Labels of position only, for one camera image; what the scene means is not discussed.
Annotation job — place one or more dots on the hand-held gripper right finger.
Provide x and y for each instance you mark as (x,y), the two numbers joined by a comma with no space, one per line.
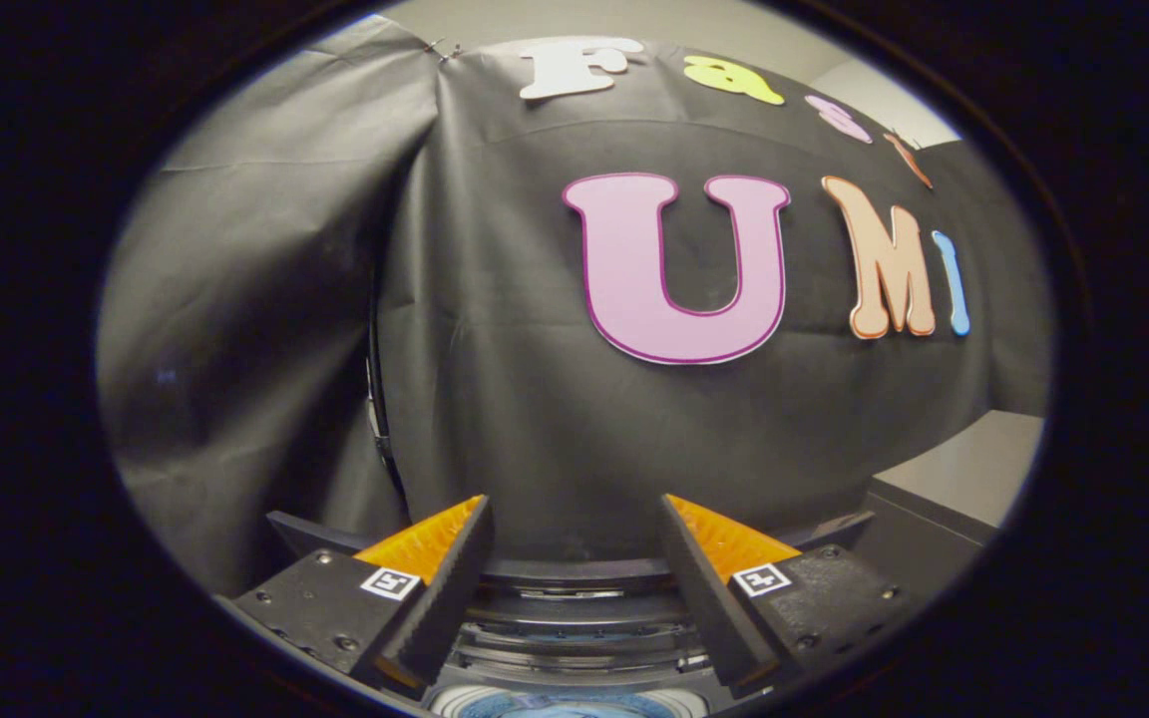
(709,598)

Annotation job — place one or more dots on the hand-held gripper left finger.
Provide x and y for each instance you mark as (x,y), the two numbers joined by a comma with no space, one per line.
(440,598)

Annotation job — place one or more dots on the white cabinet with grey frame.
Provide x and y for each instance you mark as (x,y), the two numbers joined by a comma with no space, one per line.
(963,469)

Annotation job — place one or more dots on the black backdrop cloth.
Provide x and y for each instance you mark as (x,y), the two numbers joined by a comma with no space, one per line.
(505,399)

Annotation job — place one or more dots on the light blue shirt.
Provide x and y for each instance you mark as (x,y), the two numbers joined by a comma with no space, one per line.
(565,710)

